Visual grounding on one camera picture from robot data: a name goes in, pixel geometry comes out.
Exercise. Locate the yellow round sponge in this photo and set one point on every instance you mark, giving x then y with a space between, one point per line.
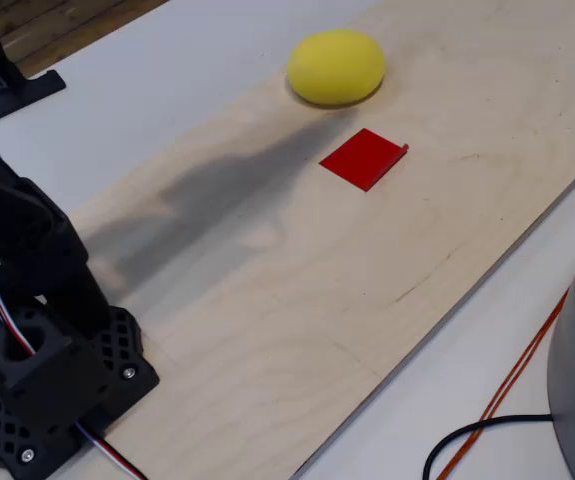
336 67

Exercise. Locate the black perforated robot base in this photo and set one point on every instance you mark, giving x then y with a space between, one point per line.
122 345

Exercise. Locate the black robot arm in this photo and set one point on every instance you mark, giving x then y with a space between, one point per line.
42 235

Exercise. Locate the red square plate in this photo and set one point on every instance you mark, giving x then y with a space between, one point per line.
359 159

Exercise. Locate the light plywood board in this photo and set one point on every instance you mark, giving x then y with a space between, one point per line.
317 300

